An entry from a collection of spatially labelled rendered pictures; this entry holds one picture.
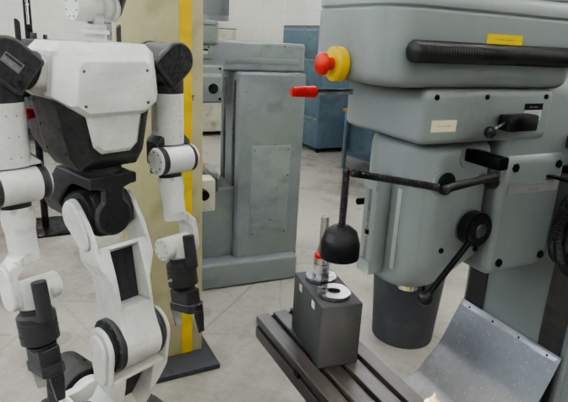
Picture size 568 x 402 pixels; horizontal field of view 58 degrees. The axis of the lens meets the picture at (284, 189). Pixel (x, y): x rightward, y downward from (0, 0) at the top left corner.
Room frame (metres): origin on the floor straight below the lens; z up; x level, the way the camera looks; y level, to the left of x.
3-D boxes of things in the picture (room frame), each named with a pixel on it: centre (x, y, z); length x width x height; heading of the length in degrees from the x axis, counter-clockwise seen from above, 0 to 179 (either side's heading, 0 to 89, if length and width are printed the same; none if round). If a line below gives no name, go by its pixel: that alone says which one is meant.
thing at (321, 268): (1.37, -0.12, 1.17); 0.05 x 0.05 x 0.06
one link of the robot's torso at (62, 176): (1.33, 0.54, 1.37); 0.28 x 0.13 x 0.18; 49
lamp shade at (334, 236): (0.87, -0.11, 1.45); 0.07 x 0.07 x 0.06
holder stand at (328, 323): (1.33, -0.14, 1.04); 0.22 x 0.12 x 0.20; 19
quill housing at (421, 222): (1.04, -0.29, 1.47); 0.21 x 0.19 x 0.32; 28
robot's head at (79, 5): (1.27, 0.47, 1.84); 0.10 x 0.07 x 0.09; 139
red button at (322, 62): (0.93, -0.06, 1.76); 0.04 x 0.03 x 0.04; 28
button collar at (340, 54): (0.94, -0.08, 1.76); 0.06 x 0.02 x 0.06; 28
